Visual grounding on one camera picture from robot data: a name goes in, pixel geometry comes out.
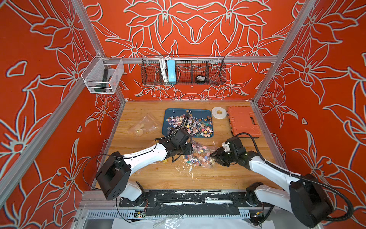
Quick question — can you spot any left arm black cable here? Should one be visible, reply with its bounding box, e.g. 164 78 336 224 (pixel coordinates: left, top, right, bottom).
82 112 191 224

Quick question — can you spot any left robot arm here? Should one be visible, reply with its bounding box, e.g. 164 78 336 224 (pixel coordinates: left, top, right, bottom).
95 129 193 201

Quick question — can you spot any clear plastic bin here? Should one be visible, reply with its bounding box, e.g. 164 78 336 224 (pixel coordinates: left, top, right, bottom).
82 53 124 94

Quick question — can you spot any white cable bundle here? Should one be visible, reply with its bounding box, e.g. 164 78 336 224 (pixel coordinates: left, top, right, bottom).
159 57 168 83

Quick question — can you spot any black wire basket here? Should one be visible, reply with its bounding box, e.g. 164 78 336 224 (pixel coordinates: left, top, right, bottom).
141 54 227 86

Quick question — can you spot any poured candy pile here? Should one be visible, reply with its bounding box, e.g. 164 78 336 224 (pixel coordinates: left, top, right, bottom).
165 109 214 137

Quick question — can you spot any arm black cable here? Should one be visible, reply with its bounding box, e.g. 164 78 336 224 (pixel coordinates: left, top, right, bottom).
82 112 191 224
234 132 355 225

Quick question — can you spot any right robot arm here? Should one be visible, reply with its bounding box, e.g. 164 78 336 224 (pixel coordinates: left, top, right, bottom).
210 137 334 228

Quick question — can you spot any white tape roll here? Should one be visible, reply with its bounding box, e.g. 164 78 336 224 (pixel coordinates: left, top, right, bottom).
211 107 227 120

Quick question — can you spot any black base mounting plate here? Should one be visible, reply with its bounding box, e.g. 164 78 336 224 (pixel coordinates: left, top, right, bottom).
119 190 270 219

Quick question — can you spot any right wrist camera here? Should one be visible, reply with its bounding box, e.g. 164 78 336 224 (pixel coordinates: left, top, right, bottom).
222 142 231 152

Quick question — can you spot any candy ziploc bag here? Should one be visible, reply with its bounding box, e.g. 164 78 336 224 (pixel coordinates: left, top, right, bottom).
127 113 159 137
184 141 218 169

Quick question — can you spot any orange tool case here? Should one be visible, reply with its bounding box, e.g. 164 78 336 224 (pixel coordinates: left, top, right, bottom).
227 106 262 138

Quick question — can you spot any green black tool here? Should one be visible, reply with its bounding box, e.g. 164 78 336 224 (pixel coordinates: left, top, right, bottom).
94 69 108 93

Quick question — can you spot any dark teal tray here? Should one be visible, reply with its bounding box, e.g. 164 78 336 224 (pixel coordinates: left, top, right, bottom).
161 108 214 138

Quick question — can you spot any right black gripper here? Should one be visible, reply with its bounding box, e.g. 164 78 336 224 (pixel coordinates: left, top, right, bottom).
210 146 239 167

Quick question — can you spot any light blue box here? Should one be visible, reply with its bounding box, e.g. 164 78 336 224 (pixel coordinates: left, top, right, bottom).
167 59 176 85

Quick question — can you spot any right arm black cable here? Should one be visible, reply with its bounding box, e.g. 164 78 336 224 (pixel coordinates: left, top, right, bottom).
234 132 355 225

